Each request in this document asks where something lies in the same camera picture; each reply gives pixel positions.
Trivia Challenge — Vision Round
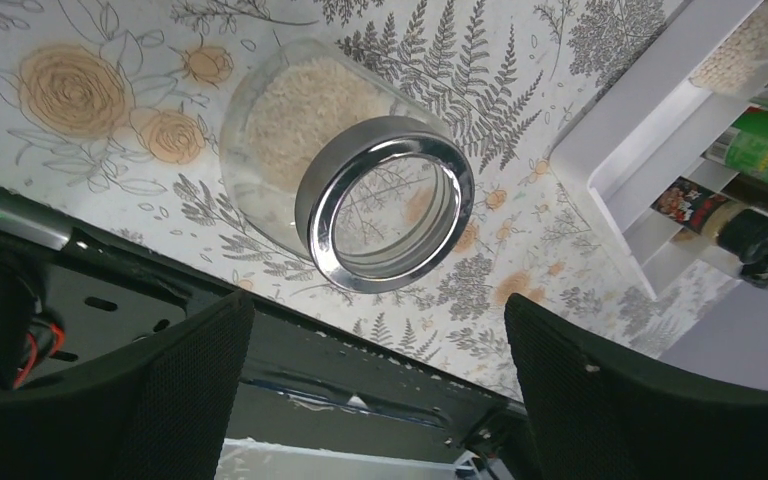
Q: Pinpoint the white divided organizer tray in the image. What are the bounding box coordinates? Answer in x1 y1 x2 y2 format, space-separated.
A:
549 1 759 299

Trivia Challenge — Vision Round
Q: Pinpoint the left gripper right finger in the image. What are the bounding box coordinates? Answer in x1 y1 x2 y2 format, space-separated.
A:
503 294 768 479

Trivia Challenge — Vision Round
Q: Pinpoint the glass jar with metal lid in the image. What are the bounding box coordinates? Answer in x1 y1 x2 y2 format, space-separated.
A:
219 39 475 294

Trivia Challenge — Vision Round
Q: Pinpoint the small black pepper bottle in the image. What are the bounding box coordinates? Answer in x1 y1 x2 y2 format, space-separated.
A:
650 177 768 289

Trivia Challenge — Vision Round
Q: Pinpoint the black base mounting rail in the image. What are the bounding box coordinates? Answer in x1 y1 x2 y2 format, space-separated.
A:
0 188 525 472

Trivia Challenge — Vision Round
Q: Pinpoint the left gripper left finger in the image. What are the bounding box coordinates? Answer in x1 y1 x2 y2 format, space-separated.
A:
0 291 255 479

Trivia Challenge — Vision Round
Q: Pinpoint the floral patterned table mat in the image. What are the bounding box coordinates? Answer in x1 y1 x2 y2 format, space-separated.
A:
0 1 734 398

